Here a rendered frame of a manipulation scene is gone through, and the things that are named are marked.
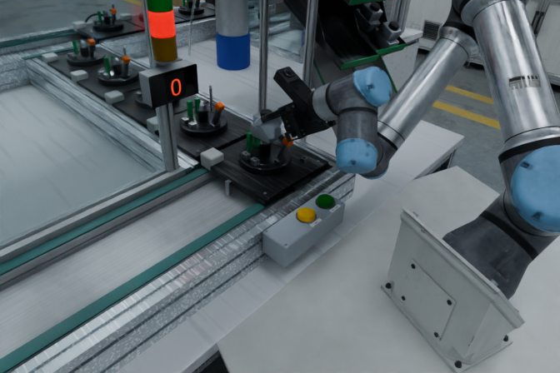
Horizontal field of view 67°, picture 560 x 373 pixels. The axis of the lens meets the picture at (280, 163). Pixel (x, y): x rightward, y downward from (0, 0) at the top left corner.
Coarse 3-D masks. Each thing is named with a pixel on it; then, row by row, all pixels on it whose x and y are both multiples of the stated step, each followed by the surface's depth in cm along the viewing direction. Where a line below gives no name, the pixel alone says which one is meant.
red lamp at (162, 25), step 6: (150, 12) 83; (156, 12) 83; (162, 12) 83; (168, 12) 83; (150, 18) 84; (156, 18) 83; (162, 18) 83; (168, 18) 84; (150, 24) 84; (156, 24) 84; (162, 24) 84; (168, 24) 84; (174, 24) 86; (150, 30) 86; (156, 30) 84; (162, 30) 84; (168, 30) 85; (174, 30) 86; (156, 36) 85; (162, 36) 85; (168, 36) 85
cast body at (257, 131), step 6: (258, 114) 104; (264, 114) 102; (252, 126) 106; (258, 126) 104; (252, 132) 107; (258, 132) 105; (264, 132) 103; (276, 132) 104; (264, 138) 104; (276, 138) 105
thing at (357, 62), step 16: (288, 0) 116; (304, 0) 111; (320, 0) 124; (336, 0) 119; (304, 16) 113; (320, 16) 119; (336, 16) 121; (352, 16) 116; (320, 32) 110; (336, 32) 117; (352, 32) 118; (336, 48) 113; (352, 48) 115; (368, 48) 115; (336, 64) 109; (352, 64) 109
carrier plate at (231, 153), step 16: (240, 144) 118; (224, 160) 111; (320, 160) 112; (224, 176) 105; (240, 176) 105; (256, 176) 105; (272, 176) 106; (288, 176) 106; (304, 176) 106; (256, 192) 100; (272, 192) 100
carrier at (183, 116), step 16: (192, 112) 125; (208, 112) 129; (224, 112) 133; (176, 128) 124; (192, 128) 119; (208, 128) 121; (224, 128) 123; (240, 128) 125; (192, 144) 116; (208, 144) 117; (224, 144) 117
